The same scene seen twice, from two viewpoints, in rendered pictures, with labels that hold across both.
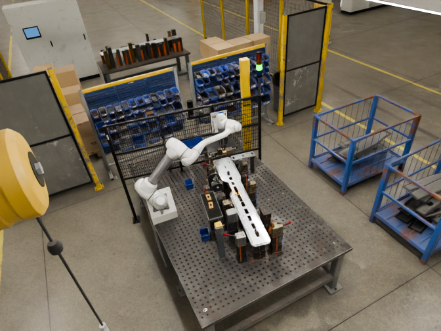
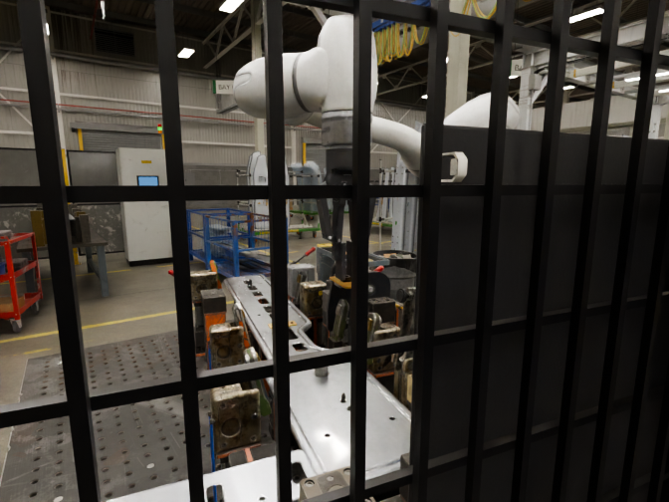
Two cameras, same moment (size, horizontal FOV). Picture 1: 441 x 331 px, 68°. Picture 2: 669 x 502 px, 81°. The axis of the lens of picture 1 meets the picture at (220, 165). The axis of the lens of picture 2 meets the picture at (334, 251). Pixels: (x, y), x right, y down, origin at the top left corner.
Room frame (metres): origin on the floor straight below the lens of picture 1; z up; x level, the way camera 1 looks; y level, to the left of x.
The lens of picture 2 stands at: (3.74, -0.21, 1.43)
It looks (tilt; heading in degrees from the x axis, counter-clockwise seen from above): 10 degrees down; 169
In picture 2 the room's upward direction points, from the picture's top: straight up
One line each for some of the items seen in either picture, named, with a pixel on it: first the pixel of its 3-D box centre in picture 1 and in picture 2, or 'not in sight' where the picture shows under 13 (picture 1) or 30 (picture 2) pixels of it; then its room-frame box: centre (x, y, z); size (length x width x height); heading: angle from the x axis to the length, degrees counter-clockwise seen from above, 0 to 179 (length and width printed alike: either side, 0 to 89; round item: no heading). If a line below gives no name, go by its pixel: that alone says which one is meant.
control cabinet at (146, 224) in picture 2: not in sight; (146, 194); (-3.82, -2.18, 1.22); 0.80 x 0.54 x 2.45; 113
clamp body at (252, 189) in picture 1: (251, 194); (229, 383); (2.66, -0.31, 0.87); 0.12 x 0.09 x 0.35; 102
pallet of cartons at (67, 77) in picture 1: (63, 94); not in sight; (6.70, 3.20, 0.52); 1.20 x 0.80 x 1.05; 20
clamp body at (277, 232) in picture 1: (275, 238); (205, 313); (2.03, -0.46, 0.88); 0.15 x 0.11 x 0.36; 102
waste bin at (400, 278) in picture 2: not in sight; (393, 287); (-0.03, 1.12, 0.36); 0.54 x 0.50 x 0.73; 113
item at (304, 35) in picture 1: (302, 68); not in sight; (5.67, -1.65, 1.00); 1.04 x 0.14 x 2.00; 113
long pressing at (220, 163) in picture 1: (239, 194); (278, 324); (2.55, -0.17, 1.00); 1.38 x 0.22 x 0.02; 12
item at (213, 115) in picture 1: (219, 121); (605, 448); (3.59, -0.04, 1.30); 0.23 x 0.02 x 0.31; 102
